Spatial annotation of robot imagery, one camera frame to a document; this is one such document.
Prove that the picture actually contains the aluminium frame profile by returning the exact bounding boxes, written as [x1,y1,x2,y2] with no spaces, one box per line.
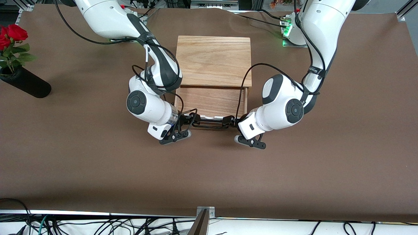
[15,0,36,13]

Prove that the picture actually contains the black metal drawer handle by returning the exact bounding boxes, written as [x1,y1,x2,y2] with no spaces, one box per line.
[193,119,230,130]

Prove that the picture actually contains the wooden drawer with white front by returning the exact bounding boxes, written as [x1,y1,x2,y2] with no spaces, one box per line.
[175,86,249,123]

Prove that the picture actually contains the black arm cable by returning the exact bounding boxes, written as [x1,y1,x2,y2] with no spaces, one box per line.
[240,0,327,118]
[55,0,198,131]

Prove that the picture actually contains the short black table cable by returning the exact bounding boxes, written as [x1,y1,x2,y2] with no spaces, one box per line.
[260,9,288,21]

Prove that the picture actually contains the grey metal bracket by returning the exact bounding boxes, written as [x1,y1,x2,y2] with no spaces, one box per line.
[196,206,216,218]

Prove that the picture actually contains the brown table cover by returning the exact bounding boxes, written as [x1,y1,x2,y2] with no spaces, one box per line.
[0,3,418,223]

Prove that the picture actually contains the wooden drawer cabinet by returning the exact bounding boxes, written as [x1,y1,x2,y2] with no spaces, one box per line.
[175,35,252,96]

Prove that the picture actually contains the aluminium corner profile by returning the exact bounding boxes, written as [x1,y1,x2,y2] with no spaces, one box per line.
[396,0,418,22]

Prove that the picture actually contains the black cable tangle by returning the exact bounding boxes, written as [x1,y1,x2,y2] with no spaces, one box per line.
[46,217,183,235]

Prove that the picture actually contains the dark angled post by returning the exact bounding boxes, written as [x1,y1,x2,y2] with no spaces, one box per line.
[188,209,208,235]

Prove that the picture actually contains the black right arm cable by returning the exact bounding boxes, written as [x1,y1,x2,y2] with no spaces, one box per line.
[55,0,198,131]

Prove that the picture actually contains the long black table cable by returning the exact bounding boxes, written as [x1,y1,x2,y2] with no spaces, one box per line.
[229,12,288,27]

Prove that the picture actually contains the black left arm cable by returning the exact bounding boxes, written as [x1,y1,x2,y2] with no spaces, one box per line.
[240,0,327,118]

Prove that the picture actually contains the black looped cable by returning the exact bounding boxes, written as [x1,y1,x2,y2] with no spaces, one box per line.
[0,198,31,235]

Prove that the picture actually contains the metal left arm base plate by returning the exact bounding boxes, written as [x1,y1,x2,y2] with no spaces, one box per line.
[282,39,308,48]

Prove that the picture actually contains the teal cable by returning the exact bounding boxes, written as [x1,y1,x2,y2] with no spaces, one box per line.
[39,215,49,235]

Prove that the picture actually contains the grey power strip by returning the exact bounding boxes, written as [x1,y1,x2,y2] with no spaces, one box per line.
[190,0,239,9]

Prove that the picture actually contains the red roses with green leaves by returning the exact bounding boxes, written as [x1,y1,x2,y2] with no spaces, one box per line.
[0,24,38,74]

